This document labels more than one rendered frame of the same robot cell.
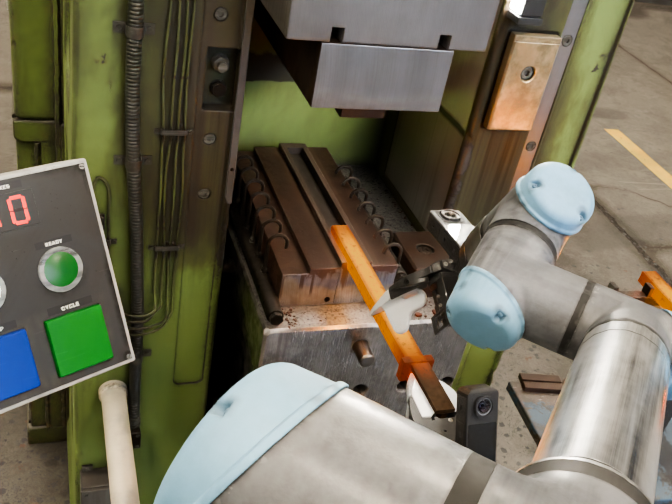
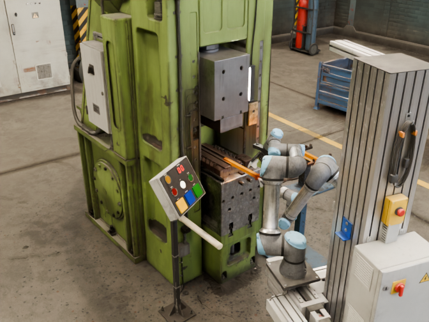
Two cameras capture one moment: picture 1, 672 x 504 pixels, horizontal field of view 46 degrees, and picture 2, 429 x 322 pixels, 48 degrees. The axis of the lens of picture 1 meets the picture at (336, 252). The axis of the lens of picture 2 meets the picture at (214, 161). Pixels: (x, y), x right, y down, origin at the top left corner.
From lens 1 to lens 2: 225 cm
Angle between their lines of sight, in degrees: 14
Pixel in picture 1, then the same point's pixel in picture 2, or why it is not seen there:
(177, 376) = (194, 209)
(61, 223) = (187, 168)
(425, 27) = (237, 110)
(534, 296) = (280, 147)
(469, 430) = not seen: hidden behind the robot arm
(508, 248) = (274, 142)
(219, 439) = (265, 161)
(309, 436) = (272, 158)
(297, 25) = (216, 117)
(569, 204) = (279, 133)
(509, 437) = not seen: hidden behind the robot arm
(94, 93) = (174, 144)
